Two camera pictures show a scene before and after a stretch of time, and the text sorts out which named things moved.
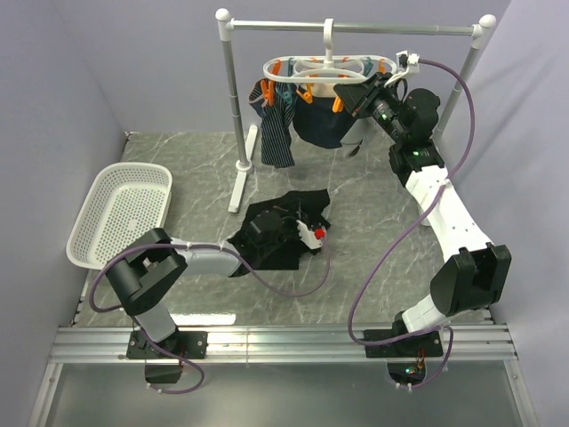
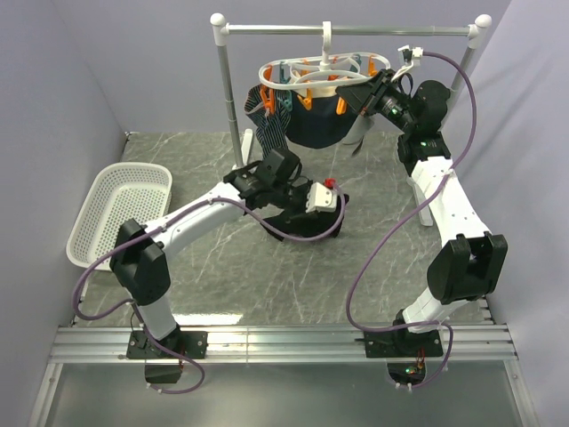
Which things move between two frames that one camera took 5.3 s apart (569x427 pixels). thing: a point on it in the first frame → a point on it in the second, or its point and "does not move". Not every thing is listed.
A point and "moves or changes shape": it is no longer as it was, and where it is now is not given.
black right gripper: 358,99 does not move
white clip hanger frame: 311,69 moves or changes shape
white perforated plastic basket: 124,201 does not move
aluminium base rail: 481,343 does not move
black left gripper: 292,220 → 301,212
